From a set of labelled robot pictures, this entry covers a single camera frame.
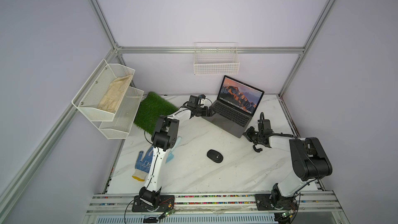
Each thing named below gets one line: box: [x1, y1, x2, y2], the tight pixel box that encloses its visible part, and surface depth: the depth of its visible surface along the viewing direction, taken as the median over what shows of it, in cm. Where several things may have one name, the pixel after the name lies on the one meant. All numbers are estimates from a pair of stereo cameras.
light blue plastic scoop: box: [165, 136, 183, 164], surface depth 92 cm
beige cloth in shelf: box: [97, 74, 133, 114], surface depth 81 cm
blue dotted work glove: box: [131, 145, 154, 182], surface depth 88 cm
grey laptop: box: [202, 74, 265, 139], surface depth 109 cm
